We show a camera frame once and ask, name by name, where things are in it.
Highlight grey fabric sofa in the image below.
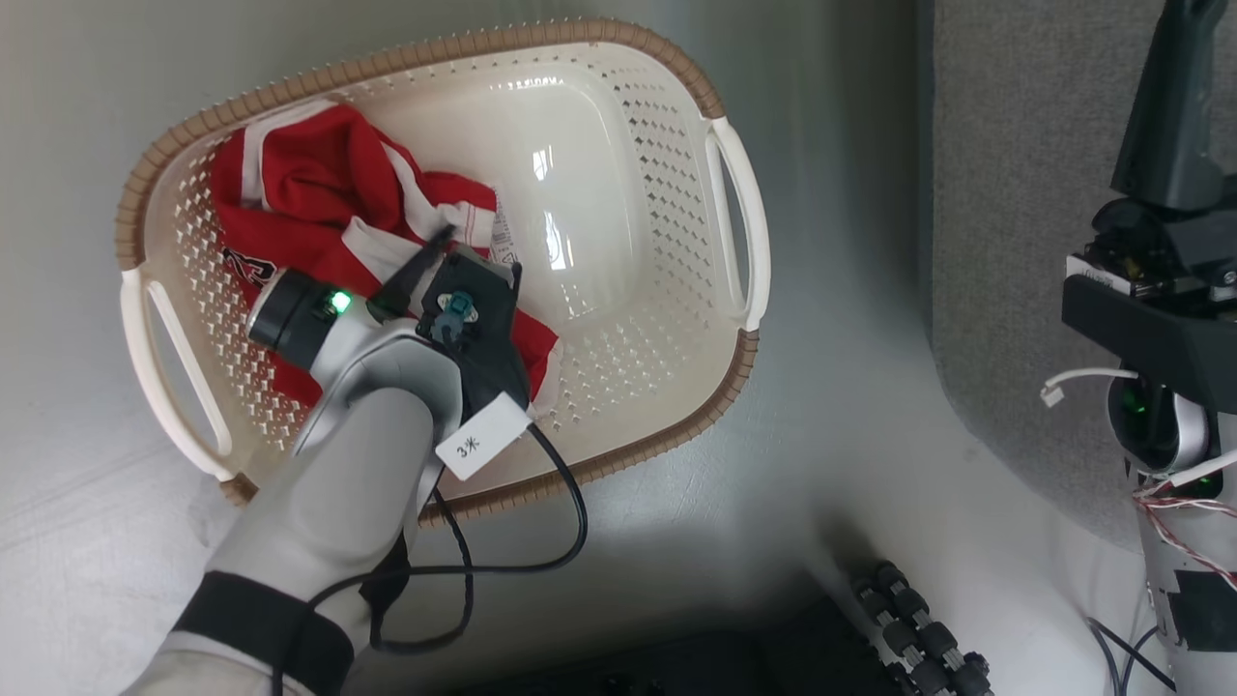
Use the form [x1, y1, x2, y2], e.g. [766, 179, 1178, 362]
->
[928, 0, 1237, 552]

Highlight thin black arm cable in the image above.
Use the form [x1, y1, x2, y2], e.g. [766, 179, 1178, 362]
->
[370, 488, 475, 654]
[271, 422, 589, 696]

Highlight red basketball jersey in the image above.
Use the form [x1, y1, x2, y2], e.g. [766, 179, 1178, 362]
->
[211, 101, 561, 417]

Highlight white cable with plug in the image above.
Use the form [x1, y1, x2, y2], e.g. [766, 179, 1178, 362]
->
[1041, 367, 1141, 407]

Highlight white paper cable label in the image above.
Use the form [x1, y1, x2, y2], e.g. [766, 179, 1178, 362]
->
[435, 391, 532, 481]

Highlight thin black base cables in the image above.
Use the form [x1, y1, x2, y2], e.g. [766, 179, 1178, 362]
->
[1087, 617, 1178, 696]

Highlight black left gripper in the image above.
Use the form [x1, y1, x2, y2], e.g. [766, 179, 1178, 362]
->
[372, 227, 531, 417]

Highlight cream plastic laundry basket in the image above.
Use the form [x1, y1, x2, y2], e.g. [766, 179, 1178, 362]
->
[116, 17, 772, 528]

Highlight red white twisted wires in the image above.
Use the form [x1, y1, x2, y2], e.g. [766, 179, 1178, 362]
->
[1134, 481, 1237, 593]

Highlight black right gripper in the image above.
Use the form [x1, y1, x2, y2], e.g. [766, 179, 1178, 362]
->
[1063, 0, 1237, 412]

